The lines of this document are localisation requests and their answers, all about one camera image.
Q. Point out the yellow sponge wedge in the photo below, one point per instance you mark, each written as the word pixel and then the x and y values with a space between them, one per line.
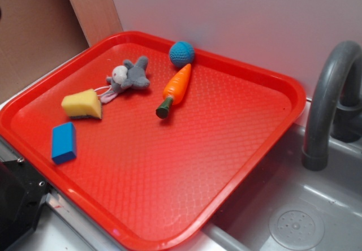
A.
pixel 84 104

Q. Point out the wooden board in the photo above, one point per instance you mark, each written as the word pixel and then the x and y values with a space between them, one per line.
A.
pixel 98 19

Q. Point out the blue knitted ball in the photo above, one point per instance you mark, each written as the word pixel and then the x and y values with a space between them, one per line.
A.
pixel 181 53

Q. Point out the grey plush mouse toy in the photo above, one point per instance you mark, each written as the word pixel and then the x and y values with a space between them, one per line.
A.
pixel 126 76

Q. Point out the red plastic tray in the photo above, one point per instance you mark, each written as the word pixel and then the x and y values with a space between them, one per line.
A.
pixel 150 183

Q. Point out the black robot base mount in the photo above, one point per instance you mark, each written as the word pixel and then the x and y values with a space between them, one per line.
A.
pixel 23 193

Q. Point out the blue rectangular block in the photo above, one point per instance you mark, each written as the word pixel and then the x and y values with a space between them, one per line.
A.
pixel 63 144

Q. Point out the brown cardboard panel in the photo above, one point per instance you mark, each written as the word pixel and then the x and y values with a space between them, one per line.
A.
pixel 36 37

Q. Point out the grey toy sink basin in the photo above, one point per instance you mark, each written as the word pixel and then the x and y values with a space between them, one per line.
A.
pixel 283 206

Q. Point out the orange toy carrot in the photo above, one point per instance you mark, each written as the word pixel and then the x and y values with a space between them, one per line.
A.
pixel 174 91

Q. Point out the grey toy faucet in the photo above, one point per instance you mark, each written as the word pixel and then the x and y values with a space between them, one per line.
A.
pixel 335 110

